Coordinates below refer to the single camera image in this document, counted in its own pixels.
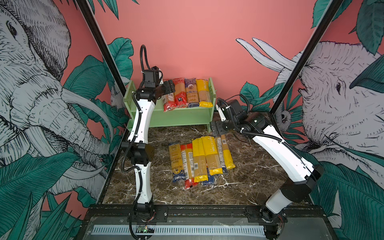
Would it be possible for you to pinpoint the red spaghetti pack white label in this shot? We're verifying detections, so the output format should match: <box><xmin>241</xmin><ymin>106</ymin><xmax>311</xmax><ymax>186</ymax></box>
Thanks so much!
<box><xmin>162</xmin><ymin>93</ymin><xmax>177</xmax><ymax>112</ymax></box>

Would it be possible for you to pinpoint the red yellow spaghetti pack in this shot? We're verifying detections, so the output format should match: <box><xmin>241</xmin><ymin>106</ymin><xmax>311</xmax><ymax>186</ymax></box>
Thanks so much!
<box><xmin>173</xmin><ymin>78</ymin><xmax>188</xmax><ymax>108</ymax></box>

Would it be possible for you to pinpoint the blue Ankara spaghetti pack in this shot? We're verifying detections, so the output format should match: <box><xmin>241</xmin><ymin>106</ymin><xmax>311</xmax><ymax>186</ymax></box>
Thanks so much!
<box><xmin>185</xmin><ymin>79</ymin><xmax>199</xmax><ymax>108</ymax></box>

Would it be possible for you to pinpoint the yellow spaghetti pack top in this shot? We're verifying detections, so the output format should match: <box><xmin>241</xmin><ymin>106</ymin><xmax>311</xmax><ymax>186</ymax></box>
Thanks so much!
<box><xmin>196</xmin><ymin>79</ymin><xmax>213</xmax><ymax>108</ymax></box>

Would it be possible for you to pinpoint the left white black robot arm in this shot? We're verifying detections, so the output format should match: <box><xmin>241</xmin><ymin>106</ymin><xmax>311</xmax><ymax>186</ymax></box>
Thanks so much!
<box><xmin>121</xmin><ymin>80</ymin><xmax>175</xmax><ymax>218</ymax></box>

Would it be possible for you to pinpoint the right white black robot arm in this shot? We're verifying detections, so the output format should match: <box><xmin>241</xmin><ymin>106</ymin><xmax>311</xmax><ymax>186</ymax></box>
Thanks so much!
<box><xmin>211</xmin><ymin>98</ymin><xmax>324</xmax><ymax>223</ymax></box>

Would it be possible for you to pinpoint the green wooden two-tier shelf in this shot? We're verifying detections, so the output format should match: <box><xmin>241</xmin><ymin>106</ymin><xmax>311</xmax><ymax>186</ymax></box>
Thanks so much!
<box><xmin>124</xmin><ymin>82</ymin><xmax>215</xmax><ymax>132</ymax></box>

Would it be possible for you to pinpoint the yellow spaghetti pack white label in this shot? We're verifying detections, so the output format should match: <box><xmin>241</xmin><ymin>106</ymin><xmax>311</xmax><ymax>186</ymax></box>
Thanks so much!
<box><xmin>216</xmin><ymin>135</ymin><xmax>236</xmax><ymax>170</ymax></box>

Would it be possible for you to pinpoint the yellow Pastatime spaghetti pack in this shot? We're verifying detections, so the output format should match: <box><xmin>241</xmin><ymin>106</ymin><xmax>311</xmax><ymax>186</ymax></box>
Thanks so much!
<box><xmin>201</xmin><ymin>136</ymin><xmax>223</xmax><ymax>176</ymax></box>

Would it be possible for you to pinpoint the red spaghetti pack lower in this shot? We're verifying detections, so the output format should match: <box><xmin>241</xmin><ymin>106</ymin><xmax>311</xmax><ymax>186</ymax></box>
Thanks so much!
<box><xmin>181</xmin><ymin>143</ymin><xmax>198</xmax><ymax>190</ymax></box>

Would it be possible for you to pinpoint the blue spaghetti pack underneath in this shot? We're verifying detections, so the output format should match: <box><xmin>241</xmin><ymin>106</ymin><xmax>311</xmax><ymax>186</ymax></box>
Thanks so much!
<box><xmin>201</xmin><ymin>176</ymin><xmax>216</xmax><ymax>186</ymax></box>

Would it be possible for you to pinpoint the yellow spaghetti pack barcode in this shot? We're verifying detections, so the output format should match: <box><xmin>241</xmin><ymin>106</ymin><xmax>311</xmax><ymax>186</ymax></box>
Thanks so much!
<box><xmin>192</xmin><ymin>138</ymin><xmax>209</xmax><ymax>183</ymax></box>

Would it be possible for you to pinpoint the blue yellow spaghetti pack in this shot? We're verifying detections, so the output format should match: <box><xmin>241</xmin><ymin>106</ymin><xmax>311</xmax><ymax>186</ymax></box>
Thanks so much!
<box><xmin>169</xmin><ymin>143</ymin><xmax>186</xmax><ymax>183</ymax></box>

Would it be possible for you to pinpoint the white perforated strip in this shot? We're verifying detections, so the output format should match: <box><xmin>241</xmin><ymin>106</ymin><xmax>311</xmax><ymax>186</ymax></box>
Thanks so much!
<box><xmin>91</xmin><ymin>225</ymin><xmax>265</xmax><ymax>237</ymax></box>

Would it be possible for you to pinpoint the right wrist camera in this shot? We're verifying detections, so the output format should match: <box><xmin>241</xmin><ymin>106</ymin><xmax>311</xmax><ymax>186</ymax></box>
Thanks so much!
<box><xmin>216</xmin><ymin>105</ymin><xmax>226</xmax><ymax>122</ymax></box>

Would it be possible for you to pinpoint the right black frame post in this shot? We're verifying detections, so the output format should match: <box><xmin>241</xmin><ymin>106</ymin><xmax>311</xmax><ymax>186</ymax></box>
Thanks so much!
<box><xmin>269</xmin><ymin>0</ymin><xmax>344</xmax><ymax>115</ymax></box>

